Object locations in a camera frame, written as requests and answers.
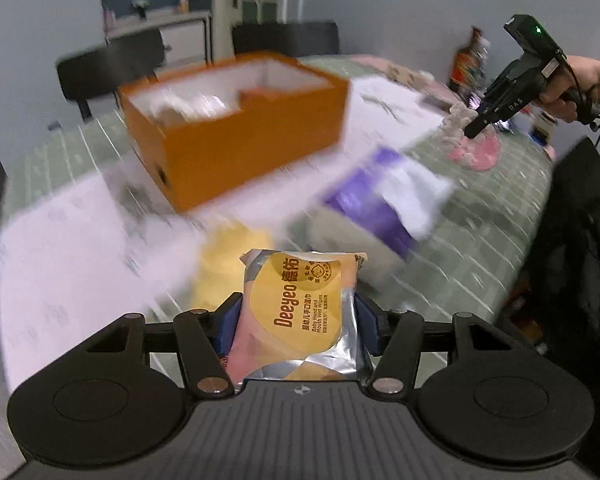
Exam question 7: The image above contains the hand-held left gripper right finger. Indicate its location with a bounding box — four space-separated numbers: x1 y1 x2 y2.
355 292 547 399

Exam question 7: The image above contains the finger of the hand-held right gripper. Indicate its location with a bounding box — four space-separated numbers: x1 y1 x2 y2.
462 108 497 139

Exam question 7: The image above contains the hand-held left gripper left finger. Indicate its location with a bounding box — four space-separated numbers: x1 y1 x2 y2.
82 294 244 400

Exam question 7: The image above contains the white fluffy toy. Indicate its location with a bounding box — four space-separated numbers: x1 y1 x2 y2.
440 101 481 144

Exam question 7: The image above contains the yellow wet wipes packet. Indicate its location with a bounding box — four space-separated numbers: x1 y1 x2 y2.
227 248 369 394

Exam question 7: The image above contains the orange cardboard box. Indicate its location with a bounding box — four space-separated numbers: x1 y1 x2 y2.
117 51 352 214

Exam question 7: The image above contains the person's right hand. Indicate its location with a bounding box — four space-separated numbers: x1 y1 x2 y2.
546 57 600 127

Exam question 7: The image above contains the pink plush item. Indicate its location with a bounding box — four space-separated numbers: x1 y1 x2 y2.
447 137 502 172

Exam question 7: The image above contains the dark bottle with red label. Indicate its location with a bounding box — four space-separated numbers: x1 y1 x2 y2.
449 26 492 107

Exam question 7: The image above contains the green checkered tablecloth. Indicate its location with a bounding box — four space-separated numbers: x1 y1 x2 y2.
0 52 556 361

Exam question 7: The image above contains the purple tissue pack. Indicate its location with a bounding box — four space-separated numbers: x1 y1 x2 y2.
324 147 457 262

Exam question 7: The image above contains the white printed sheet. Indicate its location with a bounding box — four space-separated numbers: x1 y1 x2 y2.
0 74 447 397

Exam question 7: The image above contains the black jacket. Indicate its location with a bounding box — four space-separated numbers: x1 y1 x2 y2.
524 137 600 413

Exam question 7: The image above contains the black wooden chair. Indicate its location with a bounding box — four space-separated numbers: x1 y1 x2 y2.
55 27 167 122
231 20 341 57

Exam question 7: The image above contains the white crumpled tissue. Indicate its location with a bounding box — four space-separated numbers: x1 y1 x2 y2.
149 84 242 127

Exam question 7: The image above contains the white drawer cabinet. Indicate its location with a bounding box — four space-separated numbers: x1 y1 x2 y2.
104 7 214 70

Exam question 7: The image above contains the black cable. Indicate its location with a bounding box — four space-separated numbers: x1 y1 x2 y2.
562 52 600 153

